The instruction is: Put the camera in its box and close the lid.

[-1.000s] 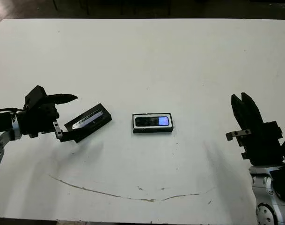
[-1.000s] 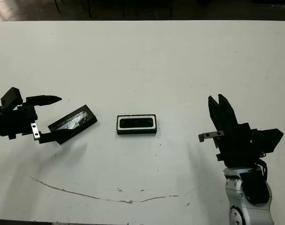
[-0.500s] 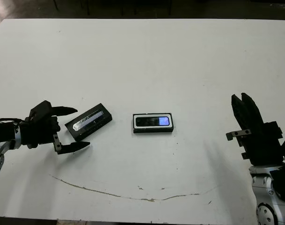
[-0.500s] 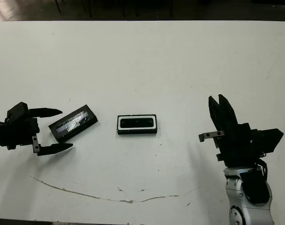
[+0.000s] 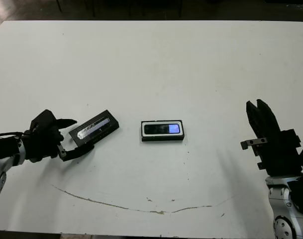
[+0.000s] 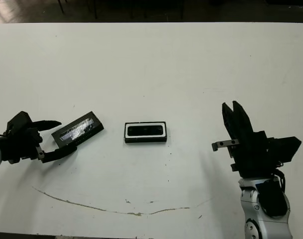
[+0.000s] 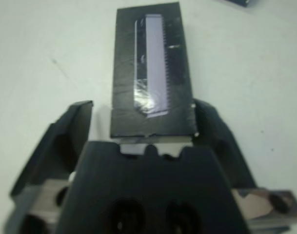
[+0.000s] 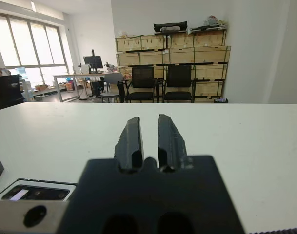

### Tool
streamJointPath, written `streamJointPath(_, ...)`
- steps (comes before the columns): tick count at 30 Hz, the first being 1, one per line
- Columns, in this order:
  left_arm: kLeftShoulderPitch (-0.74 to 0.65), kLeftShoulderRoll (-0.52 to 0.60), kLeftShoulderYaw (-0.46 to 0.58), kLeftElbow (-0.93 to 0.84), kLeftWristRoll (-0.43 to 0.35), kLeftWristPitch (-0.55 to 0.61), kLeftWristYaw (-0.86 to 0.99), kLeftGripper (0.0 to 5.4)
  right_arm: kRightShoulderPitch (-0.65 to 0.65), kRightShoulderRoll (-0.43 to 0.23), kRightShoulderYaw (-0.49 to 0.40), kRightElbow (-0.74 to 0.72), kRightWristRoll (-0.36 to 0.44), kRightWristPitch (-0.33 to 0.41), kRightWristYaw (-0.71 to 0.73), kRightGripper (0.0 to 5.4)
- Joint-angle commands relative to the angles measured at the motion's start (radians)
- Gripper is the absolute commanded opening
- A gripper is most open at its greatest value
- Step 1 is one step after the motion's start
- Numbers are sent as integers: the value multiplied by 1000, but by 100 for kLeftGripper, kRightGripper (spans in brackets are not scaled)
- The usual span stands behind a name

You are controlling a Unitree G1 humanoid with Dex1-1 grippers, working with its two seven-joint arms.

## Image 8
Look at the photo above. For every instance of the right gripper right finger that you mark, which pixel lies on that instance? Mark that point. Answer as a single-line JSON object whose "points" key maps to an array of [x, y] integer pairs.
{"points": [[171, 146]]}

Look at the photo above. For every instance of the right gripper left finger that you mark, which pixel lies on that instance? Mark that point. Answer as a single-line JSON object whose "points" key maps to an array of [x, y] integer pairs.
{"points": [[127, 146]]}

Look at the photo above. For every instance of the slim black camera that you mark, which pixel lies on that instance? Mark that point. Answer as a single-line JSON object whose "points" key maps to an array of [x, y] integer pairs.
{"points": [[45, 193]]}

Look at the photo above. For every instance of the white desktop box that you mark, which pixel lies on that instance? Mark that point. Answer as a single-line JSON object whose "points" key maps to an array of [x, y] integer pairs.
{"points": [[85, 69]]}

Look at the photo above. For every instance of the open cardboard box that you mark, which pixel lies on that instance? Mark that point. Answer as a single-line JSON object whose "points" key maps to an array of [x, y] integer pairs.
{"points": [[41, 87]]}

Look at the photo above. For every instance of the black box base white insert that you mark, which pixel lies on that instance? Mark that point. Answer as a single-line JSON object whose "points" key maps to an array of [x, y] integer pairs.
{"points": [[21, 181]]}

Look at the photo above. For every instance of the black PC tower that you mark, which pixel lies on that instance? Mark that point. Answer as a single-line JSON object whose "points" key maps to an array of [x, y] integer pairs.
{"points": [[97, 89]]}

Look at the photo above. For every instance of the small floor bin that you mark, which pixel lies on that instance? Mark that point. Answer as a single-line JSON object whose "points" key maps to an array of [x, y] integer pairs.
{"points": [[221, 100]]}

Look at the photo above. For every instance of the plywood crate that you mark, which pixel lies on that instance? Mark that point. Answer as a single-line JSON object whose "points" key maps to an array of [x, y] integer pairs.
{"points": [[209, 39], [127, 59], [209, 72], [182, 40], [152, 58], [182, 55], [211, 54], [153, 42], [208, 89], [127, 44], [125, 71]]}

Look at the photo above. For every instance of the grey round-seat chair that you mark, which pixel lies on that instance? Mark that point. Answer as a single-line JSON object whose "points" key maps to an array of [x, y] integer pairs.
{"points": [[112, 78]]}

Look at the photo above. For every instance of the black mesh chair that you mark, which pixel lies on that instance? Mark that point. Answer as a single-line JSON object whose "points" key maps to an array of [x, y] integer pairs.
{"points": [[178, 75], [142, 75]]}

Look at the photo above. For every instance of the black computer monitor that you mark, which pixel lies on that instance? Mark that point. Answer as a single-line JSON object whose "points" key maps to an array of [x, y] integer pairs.
{"points": [[93, 61]]}

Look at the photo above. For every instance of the white office desk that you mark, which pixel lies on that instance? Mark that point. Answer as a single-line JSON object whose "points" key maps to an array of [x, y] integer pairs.
{"points": [[65, 75]]}

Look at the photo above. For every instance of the black monitor stand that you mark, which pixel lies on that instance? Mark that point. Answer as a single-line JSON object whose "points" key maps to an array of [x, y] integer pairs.
{"points": [[92, 52]]}

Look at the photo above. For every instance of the white bag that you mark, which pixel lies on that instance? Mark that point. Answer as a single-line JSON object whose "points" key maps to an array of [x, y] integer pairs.
{"points": [[122, 34]]}

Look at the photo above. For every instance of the grey cloth bundle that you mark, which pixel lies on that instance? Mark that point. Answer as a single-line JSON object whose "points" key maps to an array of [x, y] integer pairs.
{"points": [[170, 29]]}

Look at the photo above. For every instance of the flat black boards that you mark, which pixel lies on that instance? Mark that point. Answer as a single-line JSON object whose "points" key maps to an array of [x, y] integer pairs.
{"points": [[206, 28]]}

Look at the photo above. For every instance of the crumpled plastic bag pile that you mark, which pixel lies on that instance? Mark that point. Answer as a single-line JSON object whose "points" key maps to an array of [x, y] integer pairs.
{"points": [[211, 20]]}

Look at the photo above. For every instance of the large window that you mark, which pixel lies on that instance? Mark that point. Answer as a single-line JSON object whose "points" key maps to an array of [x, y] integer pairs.
{"points": [[21, 44]]}

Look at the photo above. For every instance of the ceiling light strip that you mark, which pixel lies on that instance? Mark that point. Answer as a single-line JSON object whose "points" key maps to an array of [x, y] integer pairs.
{"points": [[33, 6]]}

